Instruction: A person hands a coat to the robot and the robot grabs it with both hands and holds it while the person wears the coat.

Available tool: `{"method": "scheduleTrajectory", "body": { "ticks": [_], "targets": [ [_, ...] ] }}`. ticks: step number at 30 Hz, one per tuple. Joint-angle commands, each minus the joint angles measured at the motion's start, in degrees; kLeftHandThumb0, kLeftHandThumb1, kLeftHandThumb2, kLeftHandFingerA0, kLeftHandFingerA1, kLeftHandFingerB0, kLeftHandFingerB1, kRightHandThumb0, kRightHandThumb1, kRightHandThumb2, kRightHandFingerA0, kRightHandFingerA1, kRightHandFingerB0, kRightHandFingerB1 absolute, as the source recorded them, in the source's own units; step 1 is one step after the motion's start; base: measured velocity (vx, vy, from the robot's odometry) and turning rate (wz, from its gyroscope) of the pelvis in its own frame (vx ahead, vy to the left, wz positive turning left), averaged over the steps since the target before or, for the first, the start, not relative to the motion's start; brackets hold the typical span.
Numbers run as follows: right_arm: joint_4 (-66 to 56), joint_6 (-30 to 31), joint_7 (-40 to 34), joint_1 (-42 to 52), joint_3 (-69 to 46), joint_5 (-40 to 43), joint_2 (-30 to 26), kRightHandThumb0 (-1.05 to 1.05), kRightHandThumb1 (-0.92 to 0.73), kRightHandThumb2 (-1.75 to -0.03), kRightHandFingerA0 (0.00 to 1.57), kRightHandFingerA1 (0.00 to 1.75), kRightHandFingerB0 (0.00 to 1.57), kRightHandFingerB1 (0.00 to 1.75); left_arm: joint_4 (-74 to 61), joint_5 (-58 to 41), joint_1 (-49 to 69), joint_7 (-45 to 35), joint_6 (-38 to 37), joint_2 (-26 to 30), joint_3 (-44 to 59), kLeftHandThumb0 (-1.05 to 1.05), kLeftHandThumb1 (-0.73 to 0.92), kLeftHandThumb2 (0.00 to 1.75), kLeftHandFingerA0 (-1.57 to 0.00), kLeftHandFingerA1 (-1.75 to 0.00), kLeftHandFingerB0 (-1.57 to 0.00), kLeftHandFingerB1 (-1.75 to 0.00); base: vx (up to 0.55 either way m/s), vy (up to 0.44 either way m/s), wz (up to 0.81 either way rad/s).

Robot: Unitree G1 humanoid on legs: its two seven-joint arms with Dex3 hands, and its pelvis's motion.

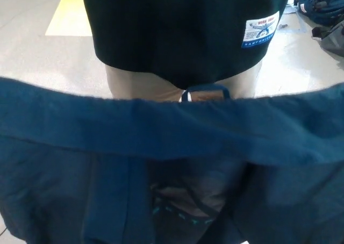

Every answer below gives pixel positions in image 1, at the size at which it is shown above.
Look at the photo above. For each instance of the yellow floor marker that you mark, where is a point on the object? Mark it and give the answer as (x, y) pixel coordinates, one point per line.
(70, 18)

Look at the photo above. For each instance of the grey bag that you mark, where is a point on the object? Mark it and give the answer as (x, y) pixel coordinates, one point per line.
(333, 39)

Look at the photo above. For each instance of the blue bag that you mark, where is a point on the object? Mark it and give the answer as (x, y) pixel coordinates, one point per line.
(322, 4)

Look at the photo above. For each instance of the navy blue coat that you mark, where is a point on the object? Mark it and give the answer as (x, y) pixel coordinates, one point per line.
(172, 136)

